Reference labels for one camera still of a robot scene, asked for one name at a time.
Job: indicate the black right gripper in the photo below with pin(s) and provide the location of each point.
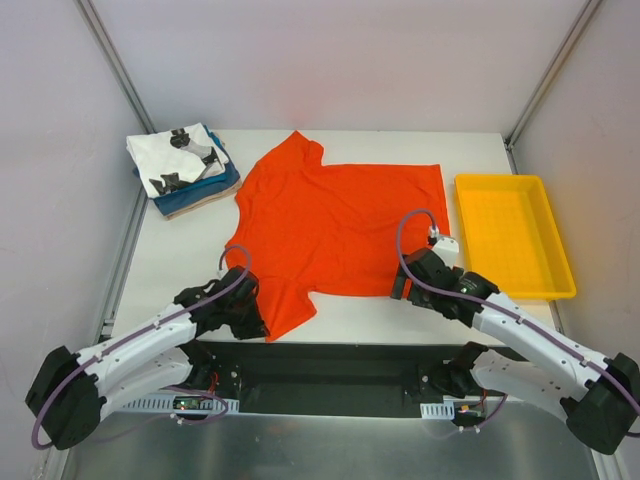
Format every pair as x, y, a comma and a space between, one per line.
409, 282

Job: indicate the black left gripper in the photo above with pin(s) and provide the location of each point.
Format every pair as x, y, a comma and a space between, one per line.
248, 320

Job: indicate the orange t shirt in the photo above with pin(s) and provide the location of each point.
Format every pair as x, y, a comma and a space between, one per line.
310, 227

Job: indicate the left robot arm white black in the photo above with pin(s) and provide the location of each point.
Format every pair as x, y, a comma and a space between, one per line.
73, 392

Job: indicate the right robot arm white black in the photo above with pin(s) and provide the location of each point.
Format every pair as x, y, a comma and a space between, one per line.
596, 396

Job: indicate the yellow plastic tray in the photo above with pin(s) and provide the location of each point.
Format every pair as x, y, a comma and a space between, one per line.
510, 236

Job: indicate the beige folded shirt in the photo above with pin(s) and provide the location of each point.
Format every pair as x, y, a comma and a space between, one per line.
203, 201

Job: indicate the white black printed folded shirt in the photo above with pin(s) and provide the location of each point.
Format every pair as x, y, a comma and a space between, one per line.
172, 160

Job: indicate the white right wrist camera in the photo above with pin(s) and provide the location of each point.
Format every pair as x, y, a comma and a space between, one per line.
445, 247

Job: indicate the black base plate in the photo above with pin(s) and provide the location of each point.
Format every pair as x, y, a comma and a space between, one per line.
377, 381

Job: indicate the left grey cable duct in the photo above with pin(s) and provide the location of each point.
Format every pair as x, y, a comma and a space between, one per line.
166, 403

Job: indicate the grey cable duct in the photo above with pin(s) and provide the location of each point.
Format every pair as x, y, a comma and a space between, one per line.
166, 403
438, 411

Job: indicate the right grey cable duct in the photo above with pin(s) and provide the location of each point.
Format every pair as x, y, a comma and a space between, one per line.
438, 411

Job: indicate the right aluminium frame post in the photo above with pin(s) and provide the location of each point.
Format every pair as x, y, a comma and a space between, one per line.
560, 58

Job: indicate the aluminium frame post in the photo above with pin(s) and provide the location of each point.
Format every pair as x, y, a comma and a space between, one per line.
560, 58
103, 39

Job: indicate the left aluminium frame post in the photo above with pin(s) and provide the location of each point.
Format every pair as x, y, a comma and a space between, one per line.
103, 39

